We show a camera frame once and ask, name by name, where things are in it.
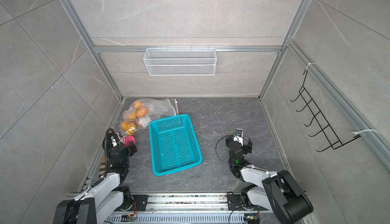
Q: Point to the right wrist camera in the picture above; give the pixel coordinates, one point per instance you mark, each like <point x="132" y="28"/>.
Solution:
<point x="238" y="136"/>

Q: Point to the white mesh wall basket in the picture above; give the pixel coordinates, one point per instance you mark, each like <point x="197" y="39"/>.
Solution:
<point x="180" y="61"/>

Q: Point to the large yellow potato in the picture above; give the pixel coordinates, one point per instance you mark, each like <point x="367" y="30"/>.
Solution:
<point x="132" y="116"/>

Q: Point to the clear plastic bag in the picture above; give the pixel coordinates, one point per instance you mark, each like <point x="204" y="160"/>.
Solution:
<point x="157" y="109"/>
<point x="141" y="123"/>

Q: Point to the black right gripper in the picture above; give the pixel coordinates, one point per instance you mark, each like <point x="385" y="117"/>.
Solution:
<point x="248" y="149"/>

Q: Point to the teal plastic basket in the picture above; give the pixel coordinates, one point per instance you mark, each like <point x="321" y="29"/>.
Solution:
<point x="173" y="144"/>

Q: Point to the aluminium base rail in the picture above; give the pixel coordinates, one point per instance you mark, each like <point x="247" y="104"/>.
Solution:
<point x="202" y="208"/>

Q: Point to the wrinkled orange potato bottom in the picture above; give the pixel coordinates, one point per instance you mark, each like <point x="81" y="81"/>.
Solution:
<point x="137" y="104"/>

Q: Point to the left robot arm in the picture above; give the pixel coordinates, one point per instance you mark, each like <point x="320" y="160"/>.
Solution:
<point x="105" y="196"/>

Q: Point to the pink plush doll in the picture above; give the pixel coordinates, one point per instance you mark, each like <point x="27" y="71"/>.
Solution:
<point x="123" y="139"/>

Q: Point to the smooth brown potato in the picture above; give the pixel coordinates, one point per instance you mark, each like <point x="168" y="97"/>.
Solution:
<point x="124" y="125"/>

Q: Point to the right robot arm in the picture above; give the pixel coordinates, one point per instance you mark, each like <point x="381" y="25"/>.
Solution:
<point x="275" y="191"/>

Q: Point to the plaid fabric pouch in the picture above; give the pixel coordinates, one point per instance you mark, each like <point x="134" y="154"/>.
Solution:
<point x="102" y="168"/>

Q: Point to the black wire hook rack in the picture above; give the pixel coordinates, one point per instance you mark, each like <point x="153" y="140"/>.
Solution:
<point x="333" y="141"/>

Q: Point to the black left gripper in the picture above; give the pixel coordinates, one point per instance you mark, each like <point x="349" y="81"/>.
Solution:
<point x="129" y="149"/>

